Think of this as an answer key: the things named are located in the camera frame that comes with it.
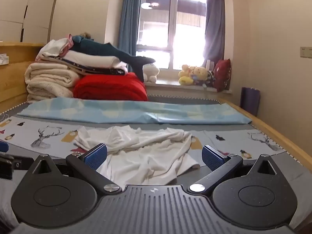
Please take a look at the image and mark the purple rolled mat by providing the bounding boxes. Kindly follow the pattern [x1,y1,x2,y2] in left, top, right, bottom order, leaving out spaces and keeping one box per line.
[240,87,261,117]

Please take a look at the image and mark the window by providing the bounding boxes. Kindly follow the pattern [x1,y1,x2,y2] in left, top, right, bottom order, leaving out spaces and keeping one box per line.
[135,0,210,71]

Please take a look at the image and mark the light blue cloth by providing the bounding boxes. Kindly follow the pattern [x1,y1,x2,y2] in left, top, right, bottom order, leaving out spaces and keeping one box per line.
[17,97,253,125]

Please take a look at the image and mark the white plush toy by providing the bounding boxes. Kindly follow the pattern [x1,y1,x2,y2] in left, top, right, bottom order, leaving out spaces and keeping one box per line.
[143,63,160,83]

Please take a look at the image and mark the blue curtain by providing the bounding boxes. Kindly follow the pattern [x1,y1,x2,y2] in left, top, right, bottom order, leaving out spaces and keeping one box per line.
[203,0,226,66]
[118,0,142,56]

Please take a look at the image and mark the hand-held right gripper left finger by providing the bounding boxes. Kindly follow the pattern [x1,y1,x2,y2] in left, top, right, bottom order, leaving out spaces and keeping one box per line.
[32,143,122,195]

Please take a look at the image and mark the printed bed sheet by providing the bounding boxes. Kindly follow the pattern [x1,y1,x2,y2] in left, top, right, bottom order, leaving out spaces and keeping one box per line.
[0,116,287,168]

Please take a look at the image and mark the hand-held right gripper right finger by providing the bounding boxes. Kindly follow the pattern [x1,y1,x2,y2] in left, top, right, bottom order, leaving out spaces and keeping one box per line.
[187,145,278,193]

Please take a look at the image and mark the dark blue shark plush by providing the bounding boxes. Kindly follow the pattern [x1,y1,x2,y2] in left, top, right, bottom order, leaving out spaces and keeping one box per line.
[72,35,156,82]

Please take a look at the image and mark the white and pink cloth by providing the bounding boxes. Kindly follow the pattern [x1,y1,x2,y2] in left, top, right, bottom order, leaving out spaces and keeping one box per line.
[36,34,75,59]

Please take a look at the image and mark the cream wardrobe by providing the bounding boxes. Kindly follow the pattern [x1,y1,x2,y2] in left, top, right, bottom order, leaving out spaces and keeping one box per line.
[0,0,61,44]

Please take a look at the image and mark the red folded blanket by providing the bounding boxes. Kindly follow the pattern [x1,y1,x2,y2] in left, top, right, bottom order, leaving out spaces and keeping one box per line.
[73,72,149,101]

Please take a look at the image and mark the wooden bed frame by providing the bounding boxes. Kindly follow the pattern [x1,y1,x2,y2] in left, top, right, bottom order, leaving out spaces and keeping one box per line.
[0,43,312,173]

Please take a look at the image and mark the white folded blanket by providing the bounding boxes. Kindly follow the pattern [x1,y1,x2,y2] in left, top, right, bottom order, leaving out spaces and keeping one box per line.
[36,50,128,76]

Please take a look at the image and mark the cream folded quilt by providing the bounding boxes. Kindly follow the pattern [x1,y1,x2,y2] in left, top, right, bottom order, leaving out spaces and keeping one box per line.
[24,62,81,103]

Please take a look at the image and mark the yellow bear plush toy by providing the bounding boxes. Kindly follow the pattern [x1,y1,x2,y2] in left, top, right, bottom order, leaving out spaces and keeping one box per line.
[192,66,216,87]

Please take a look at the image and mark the red pillow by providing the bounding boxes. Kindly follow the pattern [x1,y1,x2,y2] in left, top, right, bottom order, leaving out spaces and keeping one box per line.
[213,58,231,92]

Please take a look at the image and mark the white garment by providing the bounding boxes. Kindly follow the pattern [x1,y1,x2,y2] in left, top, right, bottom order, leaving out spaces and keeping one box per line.
[73,125,201,186]

